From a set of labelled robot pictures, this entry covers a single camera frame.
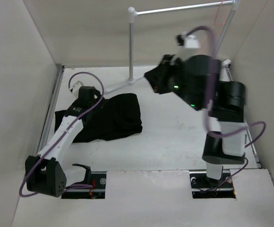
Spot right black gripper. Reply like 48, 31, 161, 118
145, 53, 205, 111

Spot white clothes rack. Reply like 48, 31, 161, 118
106, 0, 240, 94

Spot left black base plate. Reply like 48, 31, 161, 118
61, 172, 107, 200

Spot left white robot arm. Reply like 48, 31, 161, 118
25, 86, 104, 197

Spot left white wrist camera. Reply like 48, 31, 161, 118
69, 81, 84, 98

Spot black trousers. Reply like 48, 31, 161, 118
54, 54, 187, 143

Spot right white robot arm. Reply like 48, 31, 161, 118
152, 54, 248, 187

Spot pink wire hanger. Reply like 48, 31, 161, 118
197, 0, 232, 55

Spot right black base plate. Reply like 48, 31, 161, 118
190, 172, 236, 199

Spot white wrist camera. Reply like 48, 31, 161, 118
69, 81, 84, 98
176, 35, 200, 49

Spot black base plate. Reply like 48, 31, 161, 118
190, 172, 236, 199
61, 172, 107, 200

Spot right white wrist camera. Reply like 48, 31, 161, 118
176, 35, 200, 49

